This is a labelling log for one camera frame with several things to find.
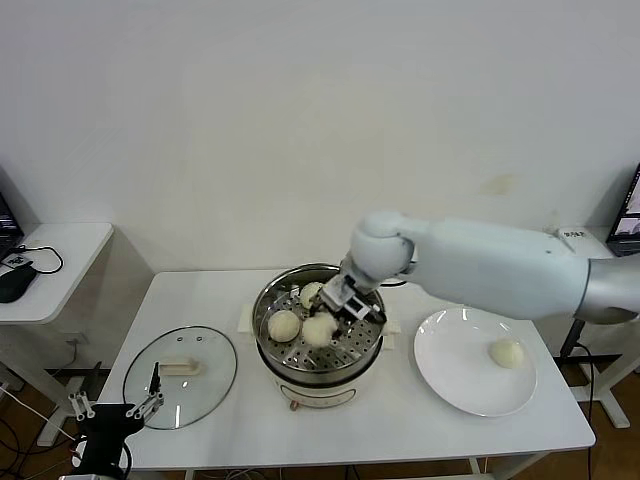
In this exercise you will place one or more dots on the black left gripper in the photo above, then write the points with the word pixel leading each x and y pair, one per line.
pixel 107 425

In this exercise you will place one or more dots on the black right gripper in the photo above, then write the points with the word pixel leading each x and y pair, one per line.
pixel 337 295

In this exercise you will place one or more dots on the white steamed baozi bun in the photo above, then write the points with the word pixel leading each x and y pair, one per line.
pixel 309 295
pixel 317 332
pixel 284 326
pixel 506 353

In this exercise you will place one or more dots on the black computer mouse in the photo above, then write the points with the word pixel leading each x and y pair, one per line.
pixel 15 285

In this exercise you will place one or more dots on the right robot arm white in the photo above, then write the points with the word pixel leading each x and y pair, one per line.
pixel 500 270

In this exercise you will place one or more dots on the perforated steel steamer basket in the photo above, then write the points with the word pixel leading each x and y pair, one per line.
pixel 360 345

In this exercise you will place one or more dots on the white round plate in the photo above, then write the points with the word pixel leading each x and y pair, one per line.
pixel 450 380

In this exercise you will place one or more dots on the white side table with mouse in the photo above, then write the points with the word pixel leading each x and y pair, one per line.
pixel 75 260

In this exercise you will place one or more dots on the laptop beside black mouse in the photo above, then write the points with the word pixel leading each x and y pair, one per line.
pixel 7 220

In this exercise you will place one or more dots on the small printed label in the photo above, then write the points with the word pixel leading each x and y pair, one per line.
pixel 574 234

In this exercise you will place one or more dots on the black floor stand bar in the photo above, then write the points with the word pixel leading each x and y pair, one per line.
pixel 600 359

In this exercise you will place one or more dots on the white side table with label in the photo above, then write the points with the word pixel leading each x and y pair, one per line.
pixel 600 245

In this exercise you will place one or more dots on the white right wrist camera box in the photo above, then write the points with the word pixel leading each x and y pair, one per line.
pixel 361 306

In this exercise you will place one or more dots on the white wall socket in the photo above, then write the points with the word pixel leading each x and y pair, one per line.
pixel 77 340

